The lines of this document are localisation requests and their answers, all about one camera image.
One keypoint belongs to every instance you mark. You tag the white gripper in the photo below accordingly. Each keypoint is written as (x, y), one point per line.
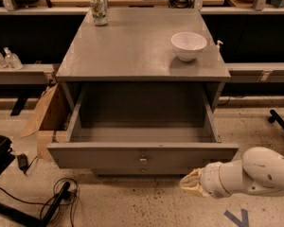
(210, 180)

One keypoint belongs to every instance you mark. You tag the grey top drawer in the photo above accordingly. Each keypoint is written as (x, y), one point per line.
(141, 124)

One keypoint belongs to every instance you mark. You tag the grey drawer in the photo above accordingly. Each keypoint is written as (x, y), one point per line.
(142, 171)
(141, 124)

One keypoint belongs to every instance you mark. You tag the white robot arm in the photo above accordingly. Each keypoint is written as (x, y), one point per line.
(259, 172)

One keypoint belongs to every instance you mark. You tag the grey bottom drawer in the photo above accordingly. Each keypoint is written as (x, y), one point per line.
(142, 171)

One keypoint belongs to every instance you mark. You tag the grey wooden drawer cabinet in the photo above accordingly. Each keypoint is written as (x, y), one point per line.
(135, 46)

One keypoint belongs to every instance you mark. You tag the black stand leg right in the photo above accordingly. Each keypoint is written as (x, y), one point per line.
(275, 117)

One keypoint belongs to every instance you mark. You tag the white ceramic bowl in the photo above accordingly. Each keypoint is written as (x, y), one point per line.
(188, 45)

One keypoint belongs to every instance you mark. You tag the brown cardboard box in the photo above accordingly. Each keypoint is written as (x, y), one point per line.
(47, 120)

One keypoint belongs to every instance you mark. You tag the black power adapter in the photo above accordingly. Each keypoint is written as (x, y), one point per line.
(22, 163)

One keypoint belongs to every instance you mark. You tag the green white soda can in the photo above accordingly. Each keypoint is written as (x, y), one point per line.
(98, 8)

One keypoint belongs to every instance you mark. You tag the clear sanitizer bottle right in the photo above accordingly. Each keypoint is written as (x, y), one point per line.
(12, 60)

